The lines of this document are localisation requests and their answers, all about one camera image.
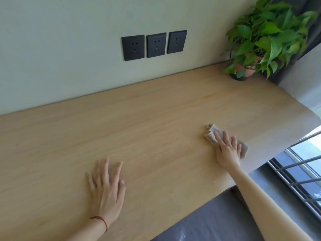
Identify person's left hand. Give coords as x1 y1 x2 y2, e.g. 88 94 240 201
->
86 158 126 225

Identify person's right hand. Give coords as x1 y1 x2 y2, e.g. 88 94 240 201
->
214 130 242 172

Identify grey-brown cleaning cloth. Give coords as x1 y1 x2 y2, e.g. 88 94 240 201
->
204 124 249 159

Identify person's right forearm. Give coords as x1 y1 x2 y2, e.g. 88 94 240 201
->
232 166 312 241

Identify person's left forearm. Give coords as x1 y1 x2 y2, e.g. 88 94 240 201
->
64 218 109 241

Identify black pot saucer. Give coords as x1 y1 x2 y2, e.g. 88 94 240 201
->
229 72 249 82

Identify metal window guard bars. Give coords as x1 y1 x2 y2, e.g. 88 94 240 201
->
268 134 321 206

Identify terracotta plant pot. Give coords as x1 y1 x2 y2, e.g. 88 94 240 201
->
233 54 264 78

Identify dark grey cushion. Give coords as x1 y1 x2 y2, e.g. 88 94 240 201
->
150 185 266 241

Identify green leafy pothos plant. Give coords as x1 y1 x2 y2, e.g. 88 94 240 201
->
220 0 318 80

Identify dark grey curtain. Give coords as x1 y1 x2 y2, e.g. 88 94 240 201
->
261 0 321 86

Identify red string bracelet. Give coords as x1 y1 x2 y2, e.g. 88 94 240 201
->
90 216 108 233

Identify window with dark frame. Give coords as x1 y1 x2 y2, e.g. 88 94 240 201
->
266 132 321 221

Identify black wall socket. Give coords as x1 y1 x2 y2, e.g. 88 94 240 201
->
146 32 167 59
121 35 145 62
167 30 188 54

